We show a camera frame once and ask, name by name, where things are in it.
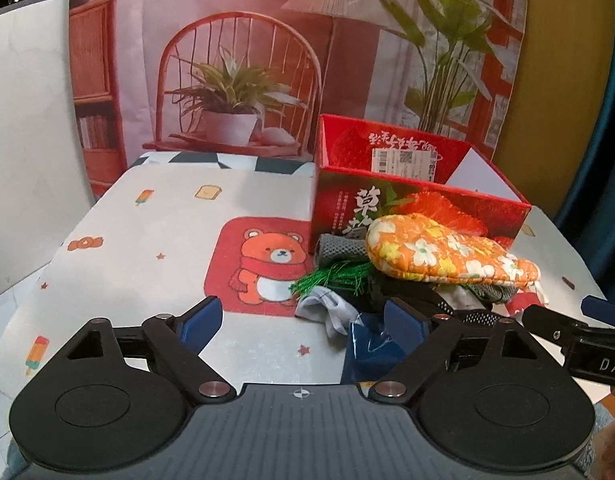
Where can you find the white board panel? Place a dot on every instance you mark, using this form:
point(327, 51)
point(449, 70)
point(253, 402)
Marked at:
point(43, 187)

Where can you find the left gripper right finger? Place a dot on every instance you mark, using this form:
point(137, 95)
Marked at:
point(426, 334)

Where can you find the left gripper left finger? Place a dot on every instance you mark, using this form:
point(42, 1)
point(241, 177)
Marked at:
point(175, 343)

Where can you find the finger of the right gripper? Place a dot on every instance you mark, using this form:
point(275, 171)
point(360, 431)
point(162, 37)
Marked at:
point(556, 328)
point(599, 309)

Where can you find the grey mesh cloth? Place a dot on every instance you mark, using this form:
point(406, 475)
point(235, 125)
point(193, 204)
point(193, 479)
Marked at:
point(331, 249)

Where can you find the black mesh cloth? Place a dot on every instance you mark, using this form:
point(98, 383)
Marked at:
point(471, 303)

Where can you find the green tasseled fabric piece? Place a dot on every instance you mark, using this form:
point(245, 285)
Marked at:
point(344, 276)

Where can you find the red strawberry cardboard box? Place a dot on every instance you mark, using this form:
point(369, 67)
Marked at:
point(365, 170)

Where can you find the orange floral oven mitt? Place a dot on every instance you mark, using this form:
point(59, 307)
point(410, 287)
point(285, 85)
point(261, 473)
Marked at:
point(412, 247)

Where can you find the blue cotton pad package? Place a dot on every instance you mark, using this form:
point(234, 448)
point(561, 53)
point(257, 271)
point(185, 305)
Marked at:
point(371, 353)

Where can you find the white grey sock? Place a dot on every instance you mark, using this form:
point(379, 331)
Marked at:
point(322, 305)

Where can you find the living room printed backdrop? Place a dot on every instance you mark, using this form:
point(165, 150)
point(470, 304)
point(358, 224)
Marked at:
point(253, 76)

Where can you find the blue curtain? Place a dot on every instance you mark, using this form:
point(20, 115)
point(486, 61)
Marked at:
point(587, 216)

